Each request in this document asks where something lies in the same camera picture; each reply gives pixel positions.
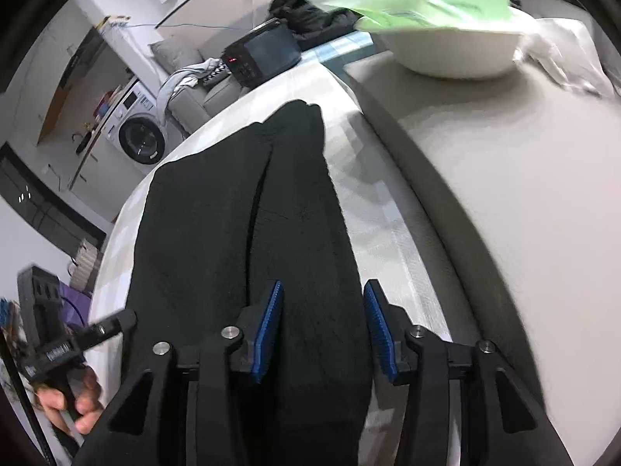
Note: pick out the clear plastic bag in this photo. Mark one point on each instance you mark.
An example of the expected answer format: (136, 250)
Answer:
(567, 53)

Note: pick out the range hood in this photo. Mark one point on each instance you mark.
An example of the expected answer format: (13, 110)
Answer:
(90, 56)

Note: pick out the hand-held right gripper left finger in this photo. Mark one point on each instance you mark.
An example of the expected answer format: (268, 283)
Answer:
(269, 330)

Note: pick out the black knit sweater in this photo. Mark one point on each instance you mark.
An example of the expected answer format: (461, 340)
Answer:
(218, 213)

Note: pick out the woven laundry basket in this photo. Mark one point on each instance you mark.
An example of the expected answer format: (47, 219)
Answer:
(87, 257)

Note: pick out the white washing machine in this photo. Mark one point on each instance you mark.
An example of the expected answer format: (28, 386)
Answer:
(138, 131)

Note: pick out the houndstooth cushion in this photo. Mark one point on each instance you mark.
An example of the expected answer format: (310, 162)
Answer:
(213, 78)

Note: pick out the kitchen counter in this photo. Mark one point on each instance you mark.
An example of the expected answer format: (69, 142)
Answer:
(92, 160)

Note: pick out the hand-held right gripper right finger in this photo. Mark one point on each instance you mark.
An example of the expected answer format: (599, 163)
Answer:
(377, 330)

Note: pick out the black jacket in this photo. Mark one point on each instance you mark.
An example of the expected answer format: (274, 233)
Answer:
(310, 14)

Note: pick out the purple bag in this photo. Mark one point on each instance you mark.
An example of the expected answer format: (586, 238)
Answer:
(73, 308)

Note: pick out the grey pillow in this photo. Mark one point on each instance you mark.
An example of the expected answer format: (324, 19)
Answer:
(174, 53)

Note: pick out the dark glass door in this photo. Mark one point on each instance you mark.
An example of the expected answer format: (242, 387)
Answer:
(29, 194)

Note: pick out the white bowl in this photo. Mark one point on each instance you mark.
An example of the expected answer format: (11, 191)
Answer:
(451, 53)

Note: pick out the white power strip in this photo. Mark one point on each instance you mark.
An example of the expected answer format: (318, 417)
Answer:
(114, 22)

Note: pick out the grey sofa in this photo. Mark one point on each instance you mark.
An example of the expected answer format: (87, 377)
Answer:
(220, 96)

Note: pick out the person's left hand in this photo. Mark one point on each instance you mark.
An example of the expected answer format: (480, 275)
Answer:
(90, 407)

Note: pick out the dark rice cooker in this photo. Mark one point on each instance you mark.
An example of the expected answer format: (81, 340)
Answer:
(262, 58)

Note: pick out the white wall cabinets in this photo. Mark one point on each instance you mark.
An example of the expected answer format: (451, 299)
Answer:
(53, 58)

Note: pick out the beige side table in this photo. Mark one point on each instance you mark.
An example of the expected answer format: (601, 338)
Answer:
(509, 204)

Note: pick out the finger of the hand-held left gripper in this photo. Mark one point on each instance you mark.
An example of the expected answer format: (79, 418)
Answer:
(109, 325)

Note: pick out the black faucet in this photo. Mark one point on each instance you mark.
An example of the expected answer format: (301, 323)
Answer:
(82, 141)

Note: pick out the light grey garment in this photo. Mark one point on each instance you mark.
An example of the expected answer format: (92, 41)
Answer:
(187, 77)

